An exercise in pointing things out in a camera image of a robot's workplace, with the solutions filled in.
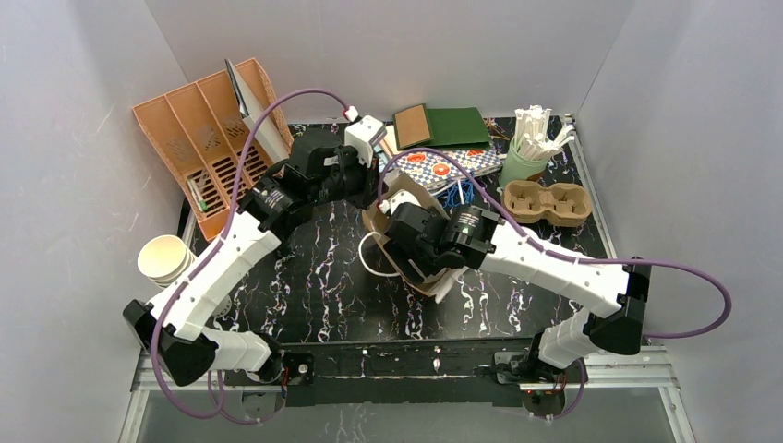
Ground kraft paper takeout bag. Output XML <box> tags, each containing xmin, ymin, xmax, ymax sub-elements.
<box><xmin>362</xmin><ymin>172</ymin><xmax>467</xmax><ymax>304</ymax></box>

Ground green pen in organizer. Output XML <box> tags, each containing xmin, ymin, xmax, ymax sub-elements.
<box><xmin>187</xmin><ymin>178</ymin><xmax>209</xmax><ymax>212</ymax></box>

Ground green paper bag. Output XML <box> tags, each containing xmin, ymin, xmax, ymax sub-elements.
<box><xmin>392</xmin><ymin>103</ymin><xmax>491</xmax><ymax>150</ymax></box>

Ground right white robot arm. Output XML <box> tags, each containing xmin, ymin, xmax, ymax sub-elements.
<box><xmin>383</xmin><ymin>200</ymin><xmax>650</xmax><ymax>377</ymax></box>

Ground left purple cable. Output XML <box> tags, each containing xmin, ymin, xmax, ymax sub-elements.
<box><xmin>150</xmin><ymin>88</ymin><xmax>362</xmax><ymax>425</ymax></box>

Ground stack of white paper cups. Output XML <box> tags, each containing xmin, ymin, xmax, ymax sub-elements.
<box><xmin>137</xmin><ymin>234</ymin><xmax>198</xmax><ymax>317</ymax></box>

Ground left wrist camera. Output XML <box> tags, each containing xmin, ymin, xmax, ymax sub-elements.
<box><xmin>343</xmin><ymin>115</ymin><xmax>387</xmax><ymax>168</ymax></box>

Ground blue checkered paper bag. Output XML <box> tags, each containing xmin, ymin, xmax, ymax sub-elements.
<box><xmin>394</xmin><ymin>150</ymin><xmax>506</xmax><ymax>190</ymax></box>

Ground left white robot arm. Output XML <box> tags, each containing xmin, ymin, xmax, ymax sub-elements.
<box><xmin>123</xmin><ymin>134</ymin><xmax>379</xmax><ymax>386</ymax></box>

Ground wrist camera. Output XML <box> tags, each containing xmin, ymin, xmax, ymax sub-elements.
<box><xmin>384</xmin><ymin>189</ymin><xmax>421</xmax><ymax>216</ymax></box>
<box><xmin>343</xmin><ymin>115</ymin><xmax>387</xmax><ymax>168</ymax></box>

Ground green cup with straws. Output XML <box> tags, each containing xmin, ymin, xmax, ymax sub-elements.
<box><xmin>499</xmin><ymin>105</ymin><xmax>575</xmax><ymax>188</ymax></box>

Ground orange plastic desk organizer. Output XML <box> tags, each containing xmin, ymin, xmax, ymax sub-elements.
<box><xmin>131</xmin><ymin>57</ymin><xmax>295</xmax><ymax>240</ymax></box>

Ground blue cord bag handle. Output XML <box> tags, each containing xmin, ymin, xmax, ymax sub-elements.
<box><xmin>436</xmin><ymin>180</ymin><xmax>475</xmax><ymax>210</ymax></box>

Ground white board in organizer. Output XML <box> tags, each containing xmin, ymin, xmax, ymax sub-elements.
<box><xmin>224</xmin><ymin>59</ymin><xmax>289</xmax><ymax>163</ymax></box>

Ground cream and blue bags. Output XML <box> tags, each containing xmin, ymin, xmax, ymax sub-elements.
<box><xmin>379</xmin><ymin>125</ymin><xmax>399</xmax><ymax>168</ymax></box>

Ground stack of pulp cup carriers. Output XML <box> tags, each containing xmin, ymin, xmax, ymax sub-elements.
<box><xmin>501</xmin><ymin>180</ymin><xmax>593</xmax><ymax>227</ymax></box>

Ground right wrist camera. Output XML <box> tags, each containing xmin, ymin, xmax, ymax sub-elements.
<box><xmin>384</xmin><ymin>189</ymin><xmax>421</xmax><ymax>216</ymax></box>

